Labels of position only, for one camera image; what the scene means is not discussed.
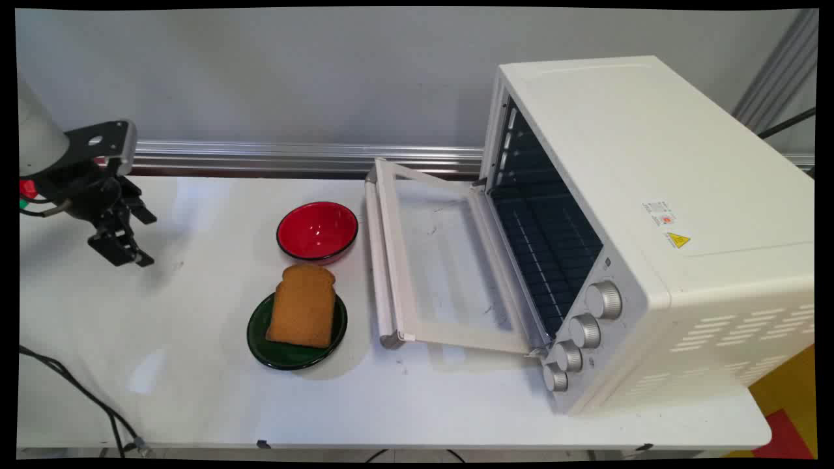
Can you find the white glass oven door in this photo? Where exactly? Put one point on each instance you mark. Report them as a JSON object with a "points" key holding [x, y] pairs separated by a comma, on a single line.
{"points": [[443, 260]]}

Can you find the white toaster oven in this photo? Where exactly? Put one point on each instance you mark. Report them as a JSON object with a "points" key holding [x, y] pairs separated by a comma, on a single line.
{"points": [[658, 215]]}

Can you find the brown toast slice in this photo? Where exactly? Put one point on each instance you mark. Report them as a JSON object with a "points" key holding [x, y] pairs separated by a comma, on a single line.
{"points": [[302, 306]]}

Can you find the aluminium frame rail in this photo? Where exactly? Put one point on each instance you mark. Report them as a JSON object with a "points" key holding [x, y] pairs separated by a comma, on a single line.
{"points": [[306, 158]]}

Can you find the silver oven knob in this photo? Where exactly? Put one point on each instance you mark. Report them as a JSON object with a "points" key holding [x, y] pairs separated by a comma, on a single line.
{"points": [[586, 331], [569, 356], [604, 299], [556, 377]]}

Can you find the dark green plate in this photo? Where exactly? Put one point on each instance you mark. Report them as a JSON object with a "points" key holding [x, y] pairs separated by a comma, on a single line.
{"points": [[293, 352]]}

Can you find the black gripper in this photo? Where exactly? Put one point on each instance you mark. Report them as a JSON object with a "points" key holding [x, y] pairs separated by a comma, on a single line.
{"points": [[83, 191]]}

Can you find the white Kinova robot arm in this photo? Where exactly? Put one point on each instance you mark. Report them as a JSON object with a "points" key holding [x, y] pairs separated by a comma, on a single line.
{"points": [[36, 137]]}

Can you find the aluminium frame post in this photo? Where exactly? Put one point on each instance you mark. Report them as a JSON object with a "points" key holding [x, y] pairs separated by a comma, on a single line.
{"points": [[778, 68]]}

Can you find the red bowl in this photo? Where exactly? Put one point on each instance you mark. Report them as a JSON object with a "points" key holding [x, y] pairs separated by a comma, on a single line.
{"points": [[317, 231]]}

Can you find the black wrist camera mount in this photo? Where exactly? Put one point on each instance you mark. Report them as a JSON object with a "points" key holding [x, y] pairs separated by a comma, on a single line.
{"points": [[103, 142]]}

